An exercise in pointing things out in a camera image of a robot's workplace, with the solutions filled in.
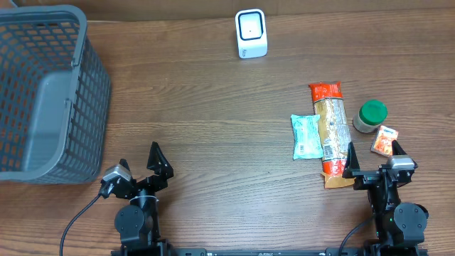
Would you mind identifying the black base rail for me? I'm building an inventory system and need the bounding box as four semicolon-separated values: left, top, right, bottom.
110;247;429;256

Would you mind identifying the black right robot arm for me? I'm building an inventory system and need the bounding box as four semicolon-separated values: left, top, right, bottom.
338;140;429;255

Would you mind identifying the green lid jar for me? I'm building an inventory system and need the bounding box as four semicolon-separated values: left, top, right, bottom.
353;100;388;133

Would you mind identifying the orange spaghetti package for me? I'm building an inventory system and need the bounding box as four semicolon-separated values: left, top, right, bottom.
309;82;354;188

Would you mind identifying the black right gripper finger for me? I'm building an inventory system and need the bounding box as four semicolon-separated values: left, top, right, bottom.
343;142;360;173
391;140;407;156

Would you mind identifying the small orange snack packet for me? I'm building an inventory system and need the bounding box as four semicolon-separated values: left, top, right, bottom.
371;125;399;156

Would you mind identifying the grey plastic basket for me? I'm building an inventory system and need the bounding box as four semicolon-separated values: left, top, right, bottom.
1;5;111;183

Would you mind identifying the teal snack packet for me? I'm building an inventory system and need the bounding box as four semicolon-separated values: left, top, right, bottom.
291;114;323;160

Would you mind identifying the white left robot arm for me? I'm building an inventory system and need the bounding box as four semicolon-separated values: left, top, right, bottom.
110;142;176;256

